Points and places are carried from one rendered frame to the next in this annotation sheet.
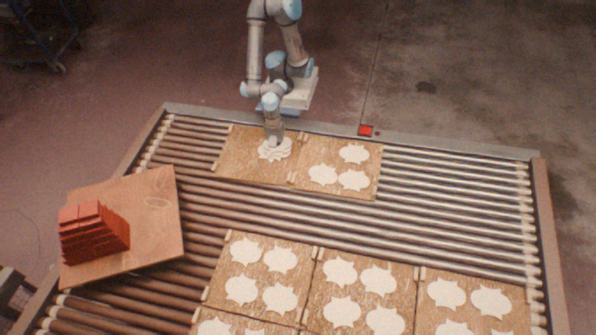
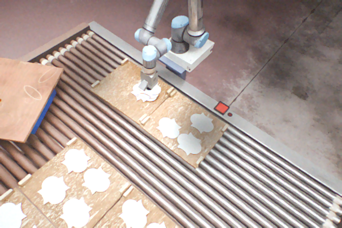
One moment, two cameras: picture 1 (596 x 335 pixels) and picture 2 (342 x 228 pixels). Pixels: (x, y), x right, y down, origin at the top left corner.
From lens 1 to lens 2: 59 cm
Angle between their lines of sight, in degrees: 9
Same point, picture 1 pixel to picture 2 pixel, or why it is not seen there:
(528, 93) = not seen: outside the picture
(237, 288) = (51, 187)
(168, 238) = (21, 124)
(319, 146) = (179, 104)
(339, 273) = (132, 215)
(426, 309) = not seen: outside the picture
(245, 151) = (124, 82)
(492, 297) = not seen: outside the picture
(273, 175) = (133, 110)
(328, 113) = (218, 80)
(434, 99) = (301, 104)
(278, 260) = (94, 179)
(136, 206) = (16, 87)
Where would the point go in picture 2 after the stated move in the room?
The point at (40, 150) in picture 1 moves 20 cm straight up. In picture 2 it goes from (21, 20) to (13, 5)
